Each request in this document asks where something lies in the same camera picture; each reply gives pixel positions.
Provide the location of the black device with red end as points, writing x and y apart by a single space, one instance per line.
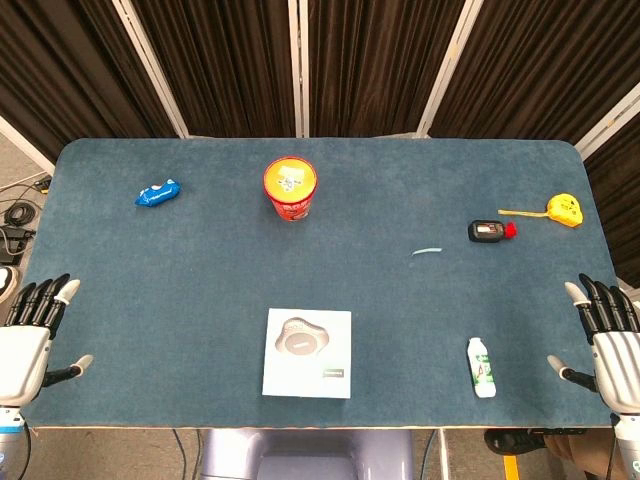
486 231

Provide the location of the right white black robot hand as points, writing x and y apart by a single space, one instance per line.
620 360

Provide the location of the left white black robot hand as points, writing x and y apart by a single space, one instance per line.
22 350

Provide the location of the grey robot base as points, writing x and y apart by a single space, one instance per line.
310 455

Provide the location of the blue felt table mat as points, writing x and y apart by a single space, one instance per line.
200 275

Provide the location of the pale green speaker box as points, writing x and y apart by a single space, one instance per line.
305 370

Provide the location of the black shoe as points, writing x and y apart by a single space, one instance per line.
515 442

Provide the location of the red instant noodle cup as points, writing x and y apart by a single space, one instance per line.
291 186

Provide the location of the small white plastic bottle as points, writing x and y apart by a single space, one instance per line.
481 367

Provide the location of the small light blue strip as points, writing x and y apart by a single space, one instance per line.
426 251

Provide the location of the blue snack packet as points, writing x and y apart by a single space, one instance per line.
157 193

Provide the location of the yellow tape measure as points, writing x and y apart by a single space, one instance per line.
565 210

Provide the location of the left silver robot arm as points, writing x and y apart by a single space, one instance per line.
7 442

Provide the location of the white table leg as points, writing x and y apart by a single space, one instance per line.
443 452

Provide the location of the dark curtain partition panel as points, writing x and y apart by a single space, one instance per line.
370 65
225 65
60 65
540 65
620 200

